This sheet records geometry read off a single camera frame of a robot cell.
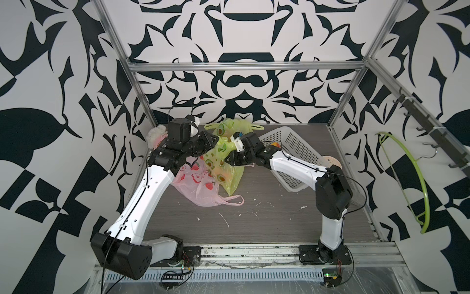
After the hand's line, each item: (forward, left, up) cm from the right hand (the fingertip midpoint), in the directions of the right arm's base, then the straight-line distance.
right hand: (225, 156), depth 86 cm
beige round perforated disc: (+6, -54, -14) cm, 56 cm away
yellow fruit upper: (+16, -27, -11) cm, 33 cm away
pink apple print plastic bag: (-6, +15, -12) cm, 20 cm away
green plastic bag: (-6, 0, -7) cm, 9 cm away
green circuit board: (-44, -41, -17) cm, 63 cm away
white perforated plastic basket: (+15, -38, -13) cm, 43 cm away
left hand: (-1, +3, +17) cm, 17 cm away
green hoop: (-32, -66, +7) cm, 73 cm away
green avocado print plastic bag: (+15, +2, 0) cm, 16 cm away
